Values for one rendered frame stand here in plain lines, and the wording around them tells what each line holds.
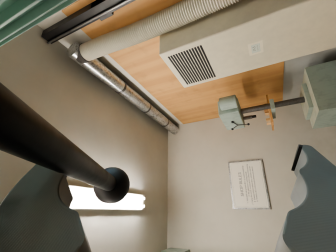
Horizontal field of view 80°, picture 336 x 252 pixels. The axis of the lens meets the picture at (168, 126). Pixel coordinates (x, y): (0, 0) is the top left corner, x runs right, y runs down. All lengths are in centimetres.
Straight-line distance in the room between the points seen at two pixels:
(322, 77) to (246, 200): 169
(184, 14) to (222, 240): 266
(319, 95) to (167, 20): 149
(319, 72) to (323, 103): 33
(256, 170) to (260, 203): 42
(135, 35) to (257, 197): 240
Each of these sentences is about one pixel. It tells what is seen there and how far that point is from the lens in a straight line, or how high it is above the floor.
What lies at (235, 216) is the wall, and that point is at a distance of 306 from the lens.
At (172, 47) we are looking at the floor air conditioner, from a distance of 165.
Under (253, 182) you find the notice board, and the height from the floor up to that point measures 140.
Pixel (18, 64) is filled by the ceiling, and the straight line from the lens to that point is 191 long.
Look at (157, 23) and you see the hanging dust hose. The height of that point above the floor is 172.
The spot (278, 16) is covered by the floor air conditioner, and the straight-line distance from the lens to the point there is 159.
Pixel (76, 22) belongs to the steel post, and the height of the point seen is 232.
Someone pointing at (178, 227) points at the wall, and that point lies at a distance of 331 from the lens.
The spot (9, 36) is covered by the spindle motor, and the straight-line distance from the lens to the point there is 21.
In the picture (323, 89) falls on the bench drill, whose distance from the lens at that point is 232.
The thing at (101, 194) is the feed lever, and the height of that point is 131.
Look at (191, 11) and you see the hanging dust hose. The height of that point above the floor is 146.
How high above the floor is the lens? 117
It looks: 25 degrees up
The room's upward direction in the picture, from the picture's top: 101 degrees counter-clockwise
